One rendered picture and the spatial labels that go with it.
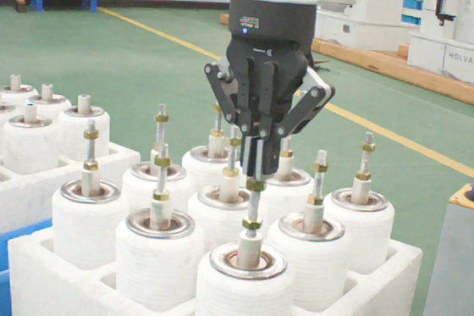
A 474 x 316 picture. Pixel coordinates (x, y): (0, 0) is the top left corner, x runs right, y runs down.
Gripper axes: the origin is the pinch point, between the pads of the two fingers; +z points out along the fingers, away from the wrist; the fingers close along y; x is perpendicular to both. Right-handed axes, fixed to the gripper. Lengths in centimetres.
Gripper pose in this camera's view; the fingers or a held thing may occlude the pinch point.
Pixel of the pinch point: (259, 156)
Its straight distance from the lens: 55.7
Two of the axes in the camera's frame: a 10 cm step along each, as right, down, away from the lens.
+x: 6.1, -1.6, 7.7
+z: -0.8, 9.6, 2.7
